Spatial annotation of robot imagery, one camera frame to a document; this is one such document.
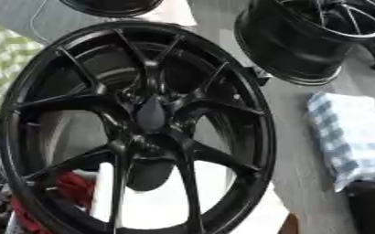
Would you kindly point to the green white checked cloth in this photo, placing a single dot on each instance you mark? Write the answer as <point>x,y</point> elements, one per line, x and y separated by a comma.
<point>4,61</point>

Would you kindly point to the black box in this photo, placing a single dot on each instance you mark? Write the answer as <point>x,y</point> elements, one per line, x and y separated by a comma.
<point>371,207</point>

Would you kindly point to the black round wheel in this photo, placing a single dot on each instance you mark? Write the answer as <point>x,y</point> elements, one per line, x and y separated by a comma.
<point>110,7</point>

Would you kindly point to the blue white checked cloth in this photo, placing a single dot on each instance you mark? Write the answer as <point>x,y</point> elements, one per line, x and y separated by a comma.
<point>351,134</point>

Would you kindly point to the large black spoked wheel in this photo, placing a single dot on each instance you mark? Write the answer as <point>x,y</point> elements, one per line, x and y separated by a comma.
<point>159,100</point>

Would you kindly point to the black wheel rim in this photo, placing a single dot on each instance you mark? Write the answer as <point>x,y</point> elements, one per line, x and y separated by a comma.
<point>292,51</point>

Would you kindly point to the red cloth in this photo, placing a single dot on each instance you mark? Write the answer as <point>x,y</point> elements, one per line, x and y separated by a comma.
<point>74,186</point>

